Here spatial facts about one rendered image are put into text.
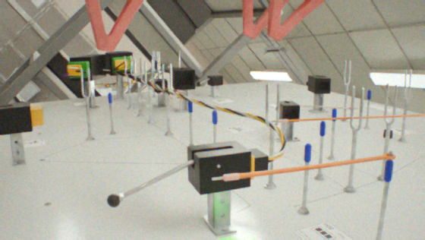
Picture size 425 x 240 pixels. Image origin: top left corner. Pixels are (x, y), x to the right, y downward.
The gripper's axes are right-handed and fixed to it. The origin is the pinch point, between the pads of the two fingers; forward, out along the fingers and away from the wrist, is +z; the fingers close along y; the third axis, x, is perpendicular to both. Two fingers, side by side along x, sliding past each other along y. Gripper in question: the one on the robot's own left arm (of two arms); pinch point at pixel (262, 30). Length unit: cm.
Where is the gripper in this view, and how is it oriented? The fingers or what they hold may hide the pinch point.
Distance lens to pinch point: 41.5
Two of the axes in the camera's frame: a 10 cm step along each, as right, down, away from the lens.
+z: -3.8, 9.2, 0.7
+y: -3.7, -2.2, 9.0
